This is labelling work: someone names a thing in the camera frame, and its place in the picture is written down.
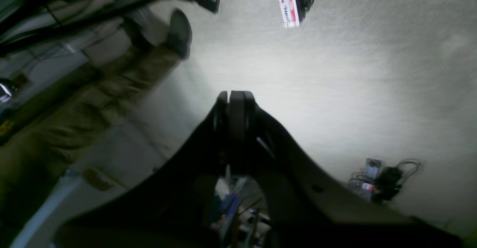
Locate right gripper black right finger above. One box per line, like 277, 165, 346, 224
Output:
228, 91, 462, 248

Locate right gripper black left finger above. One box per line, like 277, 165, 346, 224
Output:
56, 91, 228, 248

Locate person leg khaki trousers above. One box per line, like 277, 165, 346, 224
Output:
0, 43, 184, 228

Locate grey shoe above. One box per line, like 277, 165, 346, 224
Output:
165, 8, 192, 60

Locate white red power strip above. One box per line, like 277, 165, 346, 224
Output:
279, 0, 300, 28

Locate black cable bundle floor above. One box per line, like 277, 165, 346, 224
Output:
346, 158, 422, 204

